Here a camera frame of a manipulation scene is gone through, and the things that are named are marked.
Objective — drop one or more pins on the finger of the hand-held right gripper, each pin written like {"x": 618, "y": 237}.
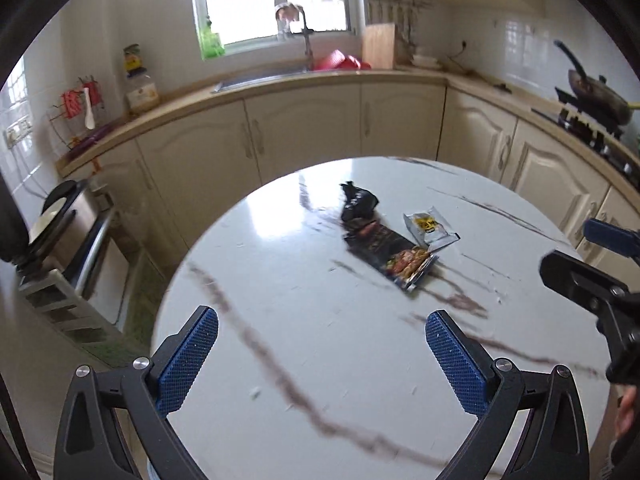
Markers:
{"x": 610, "y": 237}
{"x": 575, "y": 275}

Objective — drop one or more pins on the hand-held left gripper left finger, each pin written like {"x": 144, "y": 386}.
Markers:
{"x": 187, "y": 355}

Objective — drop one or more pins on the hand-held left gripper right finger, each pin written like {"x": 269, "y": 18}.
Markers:
{"x": 457, "y": 360}

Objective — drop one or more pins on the dark printed snack packet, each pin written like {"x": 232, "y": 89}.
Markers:
{"x": 395, "y": 255}

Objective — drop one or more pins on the yellow and black snack wrapper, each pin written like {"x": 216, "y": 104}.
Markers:
{"x": 430, "y": 227}

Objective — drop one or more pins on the black plastic bag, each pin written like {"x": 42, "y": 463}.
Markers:
{"x": 357, "y": 202}

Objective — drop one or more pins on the person's right hand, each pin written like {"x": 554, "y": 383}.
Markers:
{"x": 629, "y": 412}

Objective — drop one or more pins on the black gas stove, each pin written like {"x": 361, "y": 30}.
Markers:
{"x": 595, "y": 135}

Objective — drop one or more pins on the white rolling storage cart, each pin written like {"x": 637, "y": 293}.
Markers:
{"x": 90, "y": 280}

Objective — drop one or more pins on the round marble table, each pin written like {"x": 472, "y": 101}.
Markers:
{"x": 300, "y": 285}

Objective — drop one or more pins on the black frying pan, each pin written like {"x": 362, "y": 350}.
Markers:
{"x": 600, "y": 95}

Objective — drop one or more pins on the stainless steel electric cooker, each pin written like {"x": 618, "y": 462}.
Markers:
{"x": 67, "y": 225}

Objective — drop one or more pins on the purple tray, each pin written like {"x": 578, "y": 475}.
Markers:
{"x": 97, "y": 136}

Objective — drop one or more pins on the stack of white plates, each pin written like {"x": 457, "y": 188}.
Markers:
{"x": 426, "y": 61}

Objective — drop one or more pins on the cream lower kitchen cabinets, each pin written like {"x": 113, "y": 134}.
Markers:
{"x": 310, "y": 125}

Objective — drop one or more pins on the white rice spatula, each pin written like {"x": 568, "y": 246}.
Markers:
{"x": 89, "y": 110}

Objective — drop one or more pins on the stainless steel sink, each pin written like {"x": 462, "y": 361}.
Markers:
{"x": 260, "y": 80}

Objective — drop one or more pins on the wooden cutting board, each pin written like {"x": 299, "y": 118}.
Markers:
{"x": 379, "y": 47}

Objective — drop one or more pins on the green plastic bottle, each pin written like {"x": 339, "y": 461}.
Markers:
{"x": 212, "y": 42}

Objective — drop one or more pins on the red plastic basin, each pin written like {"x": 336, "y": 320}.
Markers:
{"x": 340, "y": 61}

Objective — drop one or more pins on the metal sink faucet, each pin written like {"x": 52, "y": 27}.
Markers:
{"x": 302, "y": 35}

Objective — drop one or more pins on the white wall socket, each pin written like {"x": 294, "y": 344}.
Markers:
{"x": 17, "y": 132}

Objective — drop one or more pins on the hanging utensil rail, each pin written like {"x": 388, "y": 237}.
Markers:
{"x": 395, "y": 7}

